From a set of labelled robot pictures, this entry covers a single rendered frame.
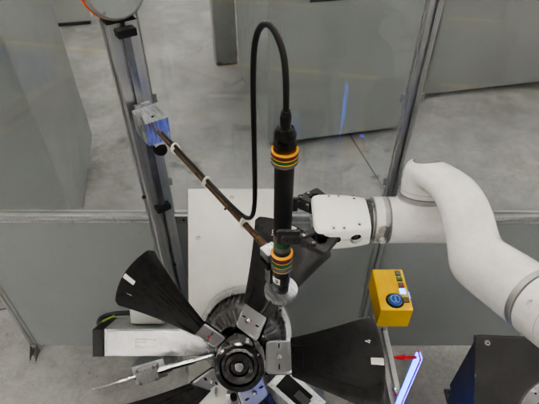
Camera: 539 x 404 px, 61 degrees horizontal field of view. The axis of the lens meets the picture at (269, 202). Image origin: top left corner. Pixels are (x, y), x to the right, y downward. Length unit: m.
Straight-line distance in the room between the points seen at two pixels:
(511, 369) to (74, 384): 2.05
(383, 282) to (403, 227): 0.71
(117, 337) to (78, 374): 1.35
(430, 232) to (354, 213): 0.13
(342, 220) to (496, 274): 0.26
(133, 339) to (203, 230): 0.35
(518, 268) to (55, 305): 2.13
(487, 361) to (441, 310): 1.13
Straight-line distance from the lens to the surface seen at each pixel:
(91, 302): 2.37
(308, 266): 1.09
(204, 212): 1.35
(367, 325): 1.23
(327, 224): 0.79
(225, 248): 1.35
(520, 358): 1.33
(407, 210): 0.81
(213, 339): 1.19
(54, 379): 2.72
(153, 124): 1.28
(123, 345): 1.35
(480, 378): 1.30
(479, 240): 0.72
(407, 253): 2.02
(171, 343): 1.32
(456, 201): 0.73
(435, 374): 2.64
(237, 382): 1.16
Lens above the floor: 2.22
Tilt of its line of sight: 42 degrees down
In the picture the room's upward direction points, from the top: straight up
